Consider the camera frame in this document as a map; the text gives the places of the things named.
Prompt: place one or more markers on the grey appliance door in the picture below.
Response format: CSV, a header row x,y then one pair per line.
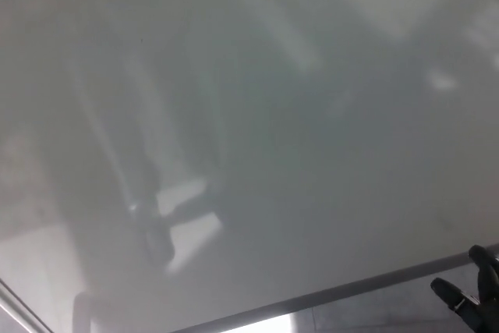
x,y
249,114

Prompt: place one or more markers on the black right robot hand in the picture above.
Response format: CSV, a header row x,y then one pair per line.
x,y
485,288

